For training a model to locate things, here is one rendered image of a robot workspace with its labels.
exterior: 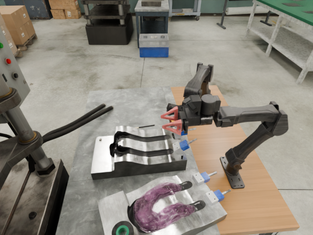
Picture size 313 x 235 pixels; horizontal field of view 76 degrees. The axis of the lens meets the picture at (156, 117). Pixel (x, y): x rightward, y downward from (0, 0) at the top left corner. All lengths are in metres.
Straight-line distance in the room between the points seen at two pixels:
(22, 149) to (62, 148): 1.46
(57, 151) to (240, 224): 2.01
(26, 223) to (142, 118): 0.86
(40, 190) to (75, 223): 0.29
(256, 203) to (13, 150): 1.16
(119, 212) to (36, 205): 0.45
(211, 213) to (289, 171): 1.62
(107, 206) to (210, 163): 0.60
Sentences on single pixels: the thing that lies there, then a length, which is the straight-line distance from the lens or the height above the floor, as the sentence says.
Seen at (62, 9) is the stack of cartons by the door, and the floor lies 0.29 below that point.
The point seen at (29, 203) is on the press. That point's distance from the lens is 1.23.
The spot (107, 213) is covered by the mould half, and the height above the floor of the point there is 0.91.
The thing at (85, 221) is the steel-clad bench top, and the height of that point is 0.80.
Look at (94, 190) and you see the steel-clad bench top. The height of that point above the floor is 0.80.
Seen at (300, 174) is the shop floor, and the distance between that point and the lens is 2.54.
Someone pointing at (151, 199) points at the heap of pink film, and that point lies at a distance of 0.94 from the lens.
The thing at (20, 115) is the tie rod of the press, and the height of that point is 1.18.
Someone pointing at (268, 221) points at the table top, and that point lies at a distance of 1.13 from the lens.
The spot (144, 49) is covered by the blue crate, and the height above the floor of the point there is 0.17.
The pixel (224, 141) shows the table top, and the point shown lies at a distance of 1.35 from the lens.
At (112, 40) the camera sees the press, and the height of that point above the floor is 0.10.
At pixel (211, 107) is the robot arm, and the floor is 1.28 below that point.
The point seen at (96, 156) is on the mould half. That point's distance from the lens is 1.17.
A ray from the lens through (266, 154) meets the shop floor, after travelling 2.55.
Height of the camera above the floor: 1.73
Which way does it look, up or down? 40 degrees down
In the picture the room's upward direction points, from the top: straight up
